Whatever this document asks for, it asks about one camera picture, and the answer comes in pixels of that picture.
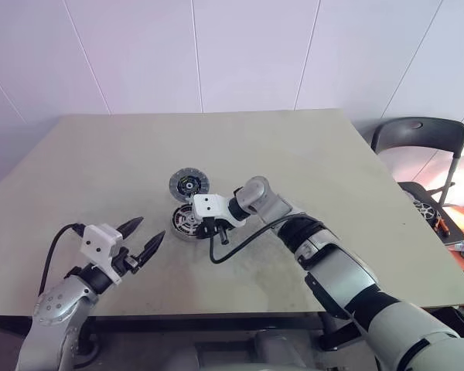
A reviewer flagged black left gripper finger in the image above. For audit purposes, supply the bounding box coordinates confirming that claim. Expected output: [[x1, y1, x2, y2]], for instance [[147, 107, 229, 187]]
[[133, 230, 167, 271], [115, 216, 145, 241]]

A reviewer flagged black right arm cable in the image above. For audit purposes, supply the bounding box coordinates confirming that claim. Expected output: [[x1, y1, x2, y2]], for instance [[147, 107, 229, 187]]
[[207, 215, 297, 265]]

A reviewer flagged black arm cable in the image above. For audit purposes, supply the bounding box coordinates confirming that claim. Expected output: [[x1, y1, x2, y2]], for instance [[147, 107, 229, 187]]
[[37, 223, 87, 298], [207, 215, 297, 265]]

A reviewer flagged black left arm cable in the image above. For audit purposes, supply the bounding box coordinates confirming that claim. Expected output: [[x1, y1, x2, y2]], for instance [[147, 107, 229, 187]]
[[37, 223, 87, 298]]

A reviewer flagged small silver spoked wheel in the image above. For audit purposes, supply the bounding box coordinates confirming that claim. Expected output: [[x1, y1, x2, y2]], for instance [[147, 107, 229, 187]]
[[416, 200, 437, 220]]

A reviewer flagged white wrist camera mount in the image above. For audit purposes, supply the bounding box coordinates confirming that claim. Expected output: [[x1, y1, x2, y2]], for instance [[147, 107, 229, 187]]
[[192, 193, 247, 229], [80, 223, 124, 287]]

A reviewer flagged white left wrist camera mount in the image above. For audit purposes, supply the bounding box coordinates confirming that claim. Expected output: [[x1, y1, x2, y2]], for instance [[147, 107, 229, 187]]
[[80, 223, 124, 287]]

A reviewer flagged grey grinding disc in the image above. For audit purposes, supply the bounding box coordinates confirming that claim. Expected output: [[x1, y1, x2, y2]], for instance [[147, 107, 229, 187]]
[[168, 165, 210, 203]]

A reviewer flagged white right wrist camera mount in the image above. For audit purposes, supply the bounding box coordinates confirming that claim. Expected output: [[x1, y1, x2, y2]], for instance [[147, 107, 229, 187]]
[[192, 193, 247, 229]]

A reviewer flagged black and white disc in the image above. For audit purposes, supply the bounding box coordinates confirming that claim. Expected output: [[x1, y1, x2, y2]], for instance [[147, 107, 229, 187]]
[[172, 205, 203, 243]]

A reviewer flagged black rimmed silver spoked rotor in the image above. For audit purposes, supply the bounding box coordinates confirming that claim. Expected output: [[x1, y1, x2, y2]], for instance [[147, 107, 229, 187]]
[[176, 208, 200, 236]]

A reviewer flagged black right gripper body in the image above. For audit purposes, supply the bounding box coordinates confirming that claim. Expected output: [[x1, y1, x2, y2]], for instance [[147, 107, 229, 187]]
[[200, 216, 223, 234]]

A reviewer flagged black folding chair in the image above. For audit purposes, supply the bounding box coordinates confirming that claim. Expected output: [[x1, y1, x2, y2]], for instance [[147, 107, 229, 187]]
[[370, 117, 464, 247]]

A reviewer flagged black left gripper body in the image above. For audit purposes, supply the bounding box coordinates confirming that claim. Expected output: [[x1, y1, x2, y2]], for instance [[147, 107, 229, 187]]
[[111, 247, 145, 276]]

